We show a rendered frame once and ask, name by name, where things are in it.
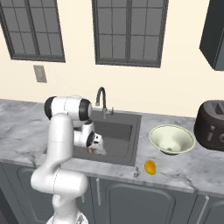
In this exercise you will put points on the brown potato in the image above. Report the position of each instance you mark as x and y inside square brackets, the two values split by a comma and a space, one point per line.
[90, 150]

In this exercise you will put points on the dark grey sink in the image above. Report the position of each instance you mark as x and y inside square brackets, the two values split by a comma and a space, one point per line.
[122, 137]

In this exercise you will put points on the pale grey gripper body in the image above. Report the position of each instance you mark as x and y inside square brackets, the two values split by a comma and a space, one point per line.
[99, 149]

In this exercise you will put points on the grey wall socket plate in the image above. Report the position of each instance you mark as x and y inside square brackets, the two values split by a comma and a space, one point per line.
[40, 73]

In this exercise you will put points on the dark grey wall cupboard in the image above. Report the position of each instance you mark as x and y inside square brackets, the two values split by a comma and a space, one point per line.
[214, 35]

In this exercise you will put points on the pale green bowl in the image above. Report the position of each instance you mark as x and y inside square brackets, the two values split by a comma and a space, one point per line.
[172, 139]

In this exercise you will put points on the grey framed window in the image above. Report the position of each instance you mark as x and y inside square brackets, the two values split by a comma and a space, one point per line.
[35, 29]
[129, 32]

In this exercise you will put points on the black curved tap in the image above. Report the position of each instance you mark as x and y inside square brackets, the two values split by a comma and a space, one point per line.
[101, 91]

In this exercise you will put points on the grey cupboard door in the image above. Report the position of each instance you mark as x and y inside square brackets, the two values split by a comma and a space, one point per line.
[17, 192]
[213, 211]
[140, 204]

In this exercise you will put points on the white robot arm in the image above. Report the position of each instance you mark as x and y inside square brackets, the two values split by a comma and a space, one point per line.
[58, 137]

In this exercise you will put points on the orange yellow fruit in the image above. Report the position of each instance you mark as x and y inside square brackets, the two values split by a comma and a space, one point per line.
[150, 167]

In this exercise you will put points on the dark brown toaster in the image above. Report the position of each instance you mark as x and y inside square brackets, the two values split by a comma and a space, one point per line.
[208, 128]

